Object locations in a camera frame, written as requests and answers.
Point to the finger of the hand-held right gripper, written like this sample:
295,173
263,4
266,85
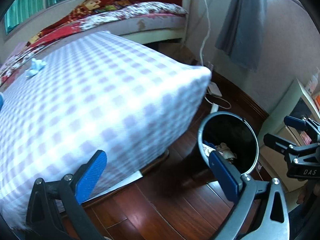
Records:
277,141
295,123

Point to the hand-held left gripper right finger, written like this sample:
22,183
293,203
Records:
223,177

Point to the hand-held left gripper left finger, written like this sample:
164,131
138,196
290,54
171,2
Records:
91,177

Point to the brown paper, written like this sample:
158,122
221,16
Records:
225,150

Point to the printed snack packet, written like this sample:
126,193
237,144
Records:
207,150

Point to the black trash bin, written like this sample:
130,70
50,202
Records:
232,127

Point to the person's right hand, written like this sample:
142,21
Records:
303,195

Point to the cream cabinet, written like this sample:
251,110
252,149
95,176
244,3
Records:
280,120

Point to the pink packet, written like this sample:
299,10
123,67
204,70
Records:
306,138

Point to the orange box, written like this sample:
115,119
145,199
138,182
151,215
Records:
318,102

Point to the white bottle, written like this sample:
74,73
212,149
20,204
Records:
313,82

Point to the white power strip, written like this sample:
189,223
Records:
214,108

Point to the white router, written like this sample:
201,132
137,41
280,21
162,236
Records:
215,90

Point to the checked purple white tablecloth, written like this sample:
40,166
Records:
100,92

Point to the grey hanging cloth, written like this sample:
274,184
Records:
245,17

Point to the crumpled white tissue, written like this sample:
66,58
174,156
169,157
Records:
36,65

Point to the floral quilt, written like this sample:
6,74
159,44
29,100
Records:
10,65

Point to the red patterned blanket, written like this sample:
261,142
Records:
82,10

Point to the floral mattress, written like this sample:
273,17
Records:
150,12

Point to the window with green curtain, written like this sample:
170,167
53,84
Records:
30,2

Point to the cream bed frame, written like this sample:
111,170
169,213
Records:
162,36

